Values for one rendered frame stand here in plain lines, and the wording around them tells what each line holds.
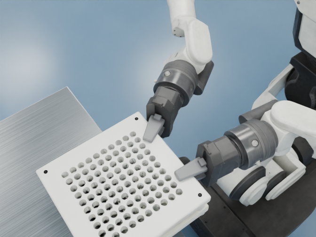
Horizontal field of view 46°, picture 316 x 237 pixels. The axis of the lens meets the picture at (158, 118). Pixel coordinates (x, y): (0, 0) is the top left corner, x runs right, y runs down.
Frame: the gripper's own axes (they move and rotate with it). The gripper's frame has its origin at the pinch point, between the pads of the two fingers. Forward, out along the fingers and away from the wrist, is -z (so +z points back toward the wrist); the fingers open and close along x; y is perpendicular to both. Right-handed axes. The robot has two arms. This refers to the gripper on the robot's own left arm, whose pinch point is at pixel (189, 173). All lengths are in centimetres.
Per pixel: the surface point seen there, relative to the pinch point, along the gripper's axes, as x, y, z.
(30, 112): 9.0, 36.2, -23.5
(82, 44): 96, 143, 18
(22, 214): 9.2, 11.7, -32.6
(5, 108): 96, 117, -37
